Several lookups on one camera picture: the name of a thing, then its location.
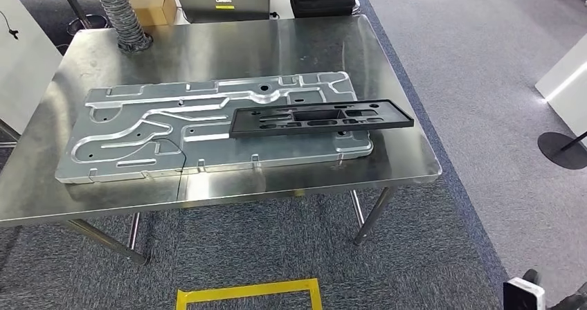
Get black plastic panel part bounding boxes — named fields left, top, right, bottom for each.
left=228, top=98, right=415, bottom=140

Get embossed metal plate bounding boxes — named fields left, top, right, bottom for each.
left=55, top=71, right=374, bottom=185

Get stainless steel table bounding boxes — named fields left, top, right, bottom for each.
left=0, top=14, right=444, bottom=266
left=0, top=118, right=22, bottom=149

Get cardboard box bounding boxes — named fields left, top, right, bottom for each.
left=120, top=0, right=179, bottom=28

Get black round stand base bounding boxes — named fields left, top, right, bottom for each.
left=537, top=130, right=587, bottom=170

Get metal stanchion pole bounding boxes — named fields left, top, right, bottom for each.
left=55, top=0, right=112, bottom=37

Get thin black wire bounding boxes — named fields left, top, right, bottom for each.
left=152, top=138, right=188, bottom=208

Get grey ribbed hose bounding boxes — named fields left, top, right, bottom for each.
left=89, top=0, right=154, bottom=55

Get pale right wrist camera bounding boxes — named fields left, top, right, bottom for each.
left=502, top=276, right=547, bottom=310

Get small black clip wire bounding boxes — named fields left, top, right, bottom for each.
left=0, top=10, right=20, bottom=41

